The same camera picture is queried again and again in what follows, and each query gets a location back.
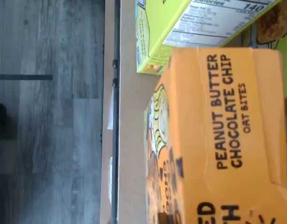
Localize green Bobo's apple pie box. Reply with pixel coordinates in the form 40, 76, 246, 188
136, 0, 282, 76

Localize orange Bobo's peanut butter box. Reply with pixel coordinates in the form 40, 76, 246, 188
143, 46, 287, 224

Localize thin black floor pole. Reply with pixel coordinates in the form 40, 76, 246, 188
0, 74, 54, 81

